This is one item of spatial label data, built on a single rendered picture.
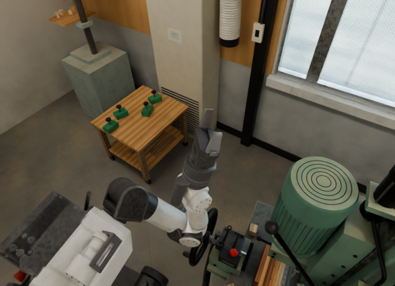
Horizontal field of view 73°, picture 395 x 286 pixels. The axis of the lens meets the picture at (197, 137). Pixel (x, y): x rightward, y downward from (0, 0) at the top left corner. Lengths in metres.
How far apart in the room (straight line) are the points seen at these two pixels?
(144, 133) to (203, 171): 1.54
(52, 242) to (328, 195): 0.73
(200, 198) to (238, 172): 1.83
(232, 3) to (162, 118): 1.04
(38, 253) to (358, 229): 0.83
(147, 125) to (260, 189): 1.16
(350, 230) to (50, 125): 3.16
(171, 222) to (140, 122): 1.46
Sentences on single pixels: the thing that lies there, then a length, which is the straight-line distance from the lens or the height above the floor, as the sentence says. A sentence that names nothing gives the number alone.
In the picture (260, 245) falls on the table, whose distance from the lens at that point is 1.30.
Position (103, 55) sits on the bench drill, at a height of 0.73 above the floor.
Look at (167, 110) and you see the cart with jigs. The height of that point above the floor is 0.53.
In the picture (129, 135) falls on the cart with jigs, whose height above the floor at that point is 0.53.
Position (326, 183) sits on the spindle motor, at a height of 1.50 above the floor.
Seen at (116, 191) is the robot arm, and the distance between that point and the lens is 0.92.
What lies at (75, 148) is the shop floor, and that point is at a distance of 3.07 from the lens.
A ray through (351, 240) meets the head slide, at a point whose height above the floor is 1.40.
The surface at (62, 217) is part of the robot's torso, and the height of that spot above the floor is 1.39.
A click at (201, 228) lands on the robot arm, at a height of 1.18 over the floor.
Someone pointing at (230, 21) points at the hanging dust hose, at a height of 1.28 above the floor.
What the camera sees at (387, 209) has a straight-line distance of 0.77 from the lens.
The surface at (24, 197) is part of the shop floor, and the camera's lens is 2.91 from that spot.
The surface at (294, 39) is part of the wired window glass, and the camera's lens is 2.20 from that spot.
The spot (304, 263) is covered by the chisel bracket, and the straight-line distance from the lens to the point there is 1.13.
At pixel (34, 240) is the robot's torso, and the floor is 1.40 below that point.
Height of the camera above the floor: 2.09
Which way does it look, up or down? 47 degrees down
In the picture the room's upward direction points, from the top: 1 degrees counter-clockwise
